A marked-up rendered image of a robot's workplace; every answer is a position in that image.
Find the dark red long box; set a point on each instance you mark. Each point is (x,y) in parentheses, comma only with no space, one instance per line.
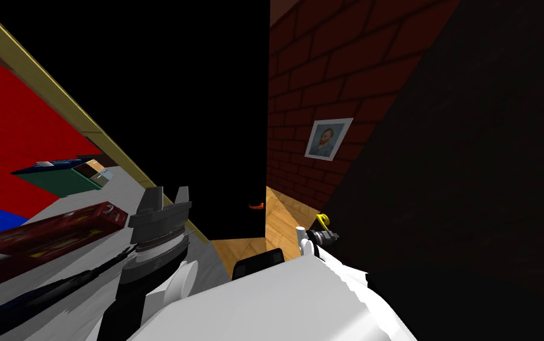
(39,239)

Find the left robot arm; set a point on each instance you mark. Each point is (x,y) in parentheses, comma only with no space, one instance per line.
(132,289)

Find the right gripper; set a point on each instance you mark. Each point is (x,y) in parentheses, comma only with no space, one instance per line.
(326,236)

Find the dark brown door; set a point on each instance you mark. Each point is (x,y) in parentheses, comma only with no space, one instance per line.
(466,189)

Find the green box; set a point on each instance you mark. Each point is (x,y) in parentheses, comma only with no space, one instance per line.
(58,179)

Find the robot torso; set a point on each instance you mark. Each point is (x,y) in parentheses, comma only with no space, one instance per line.
(271,308)

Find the dark blue long stick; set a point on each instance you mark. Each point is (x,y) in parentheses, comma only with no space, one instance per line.
(39,291)

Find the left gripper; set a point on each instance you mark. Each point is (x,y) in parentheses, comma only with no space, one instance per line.
(158,222)

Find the grey table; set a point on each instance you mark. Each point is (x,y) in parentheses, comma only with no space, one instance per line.
(87,303)

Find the framed portrait picture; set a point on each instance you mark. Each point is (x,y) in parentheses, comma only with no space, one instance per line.
(327,139)

